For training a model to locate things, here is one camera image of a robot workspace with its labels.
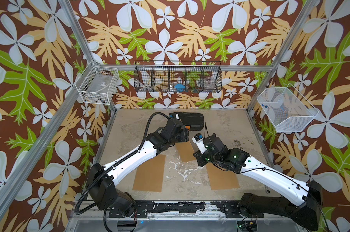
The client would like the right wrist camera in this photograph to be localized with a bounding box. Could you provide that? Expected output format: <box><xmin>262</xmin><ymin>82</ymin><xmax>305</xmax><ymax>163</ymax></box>
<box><xmin>192</xmin><ymin>133</ymin><xmax>206</xmax><ymax>154</ymax></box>

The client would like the blue item in basket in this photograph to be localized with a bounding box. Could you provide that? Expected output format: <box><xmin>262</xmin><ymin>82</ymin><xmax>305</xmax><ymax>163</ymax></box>
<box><xmin>175</xmin><ymin>83</ymin><xmax>186</xmax><ymax>93</ymax></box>

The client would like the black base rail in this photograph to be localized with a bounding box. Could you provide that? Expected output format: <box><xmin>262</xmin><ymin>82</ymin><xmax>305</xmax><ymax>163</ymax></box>
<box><xmin>108</xmin><ymin>200</ymin><xmax>264</xmax><ymax>218</ymax></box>

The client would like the black tool case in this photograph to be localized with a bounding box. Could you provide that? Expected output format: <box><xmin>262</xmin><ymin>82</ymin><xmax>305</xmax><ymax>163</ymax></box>
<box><xmin>169</xmin><ymin>112</ymin><xmax>204</xmax><ymax>131</ymax></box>

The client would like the white wire basket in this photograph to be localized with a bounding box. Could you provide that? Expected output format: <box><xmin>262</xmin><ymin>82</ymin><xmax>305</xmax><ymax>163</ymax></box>
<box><xmin>257</xmin><ymin>84</ymin><xmax>319</xmax><ymax>133</ymax></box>
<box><xmin>75</xmin><ymin>66</ymin><xmax>120</xmax><ymax>105</ymax></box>

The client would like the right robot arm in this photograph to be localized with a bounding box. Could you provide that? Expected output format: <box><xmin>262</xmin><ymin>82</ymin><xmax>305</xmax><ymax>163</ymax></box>
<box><xmin>192</xmin><ymin>133</ymin><xmax>323</xmax><ymax>231</ymax></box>

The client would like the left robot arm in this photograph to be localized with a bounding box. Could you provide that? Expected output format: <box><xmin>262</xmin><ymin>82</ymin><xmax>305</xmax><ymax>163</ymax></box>
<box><xmin>74</xmin><ymin>112</ymin><xmax>192</xmax><ymax>217</ymax></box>

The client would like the black wire basket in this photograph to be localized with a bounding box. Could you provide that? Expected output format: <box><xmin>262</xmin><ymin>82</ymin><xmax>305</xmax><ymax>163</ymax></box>
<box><xmin>133</xmin><ymin>61</ymin><xmax>223</xmax><ymax>93</ymax></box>

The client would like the white wire basket right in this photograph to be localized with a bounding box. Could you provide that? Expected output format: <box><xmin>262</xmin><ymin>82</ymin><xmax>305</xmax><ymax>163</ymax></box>
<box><xmin>257</xmin><ymin>84</ymin><xmax>319</xmax><ymax>133</ymax></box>

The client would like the brown file bag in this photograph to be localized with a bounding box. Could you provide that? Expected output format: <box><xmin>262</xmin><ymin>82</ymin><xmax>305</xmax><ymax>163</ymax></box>
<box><xmin>206</xmin><ymin>163</ymin><xmax>240</xmax><ymax>190</ymax></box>
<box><xmin>175</xmin><ymin>141</ymin><xmax>196</xmax><ymax>162</ymax></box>
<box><xmin>133</xmin><ymin>155</ymin><xmax>166</xmax><ymax>192</ymax></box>

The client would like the white wire basket left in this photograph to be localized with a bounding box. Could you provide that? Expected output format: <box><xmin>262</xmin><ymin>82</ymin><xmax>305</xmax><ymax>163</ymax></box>
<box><xmin>75</xmin><ymin>66</ymin><xmax>120</xmax><ymax>105</ymax></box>

